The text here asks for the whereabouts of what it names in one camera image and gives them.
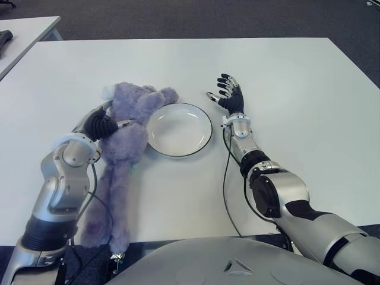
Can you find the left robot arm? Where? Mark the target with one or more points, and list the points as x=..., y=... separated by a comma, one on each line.
x=59, y=184

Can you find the grey robot torso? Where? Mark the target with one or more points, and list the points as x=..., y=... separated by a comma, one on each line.
x=231, y=264

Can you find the purple plush doll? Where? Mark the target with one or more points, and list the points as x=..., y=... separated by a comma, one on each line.
x=124, y=148

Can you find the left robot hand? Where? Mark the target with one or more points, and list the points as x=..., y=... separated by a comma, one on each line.
x=96, y=126

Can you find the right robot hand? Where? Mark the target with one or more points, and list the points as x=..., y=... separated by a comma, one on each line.
x=233, y=101

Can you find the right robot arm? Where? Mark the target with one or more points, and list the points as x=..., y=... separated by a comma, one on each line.
x=282, y=190

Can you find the metal table clamp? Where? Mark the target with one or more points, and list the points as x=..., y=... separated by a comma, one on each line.
x=117, y=257

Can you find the white plate black rim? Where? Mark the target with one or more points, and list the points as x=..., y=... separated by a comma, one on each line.
x=178, y=130

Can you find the small white floor object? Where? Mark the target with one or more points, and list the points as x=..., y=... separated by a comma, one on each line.
x=370, y=3

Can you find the black object on side table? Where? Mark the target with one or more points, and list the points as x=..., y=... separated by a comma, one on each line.
x=4, y=38

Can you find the white side table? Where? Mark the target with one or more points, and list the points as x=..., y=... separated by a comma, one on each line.
x=23, y=38

